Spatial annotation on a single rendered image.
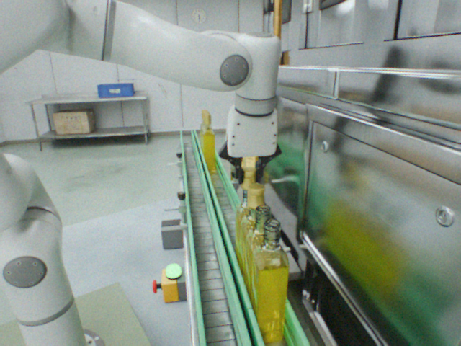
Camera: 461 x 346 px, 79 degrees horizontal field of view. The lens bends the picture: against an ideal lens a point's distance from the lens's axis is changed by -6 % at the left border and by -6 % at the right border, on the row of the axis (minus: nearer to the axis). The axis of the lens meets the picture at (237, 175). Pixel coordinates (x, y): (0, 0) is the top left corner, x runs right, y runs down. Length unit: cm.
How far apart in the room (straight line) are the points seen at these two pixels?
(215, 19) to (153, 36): 595
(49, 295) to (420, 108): 60
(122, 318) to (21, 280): 31
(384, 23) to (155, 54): 32
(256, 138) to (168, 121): 580
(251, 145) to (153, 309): 56
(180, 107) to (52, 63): 253
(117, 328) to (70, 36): 60
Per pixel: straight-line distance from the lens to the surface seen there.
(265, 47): 51
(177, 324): 88
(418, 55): 44
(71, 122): 601
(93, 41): 45
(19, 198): 53
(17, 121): 707
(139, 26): 45
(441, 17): 45
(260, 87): 53
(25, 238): 55
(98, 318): 82
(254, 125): 57
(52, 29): 40
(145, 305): 95
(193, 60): 42
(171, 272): 88
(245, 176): 64
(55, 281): 58
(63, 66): 660
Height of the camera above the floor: 139
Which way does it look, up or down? 21 degrees down
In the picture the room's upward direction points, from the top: straight up
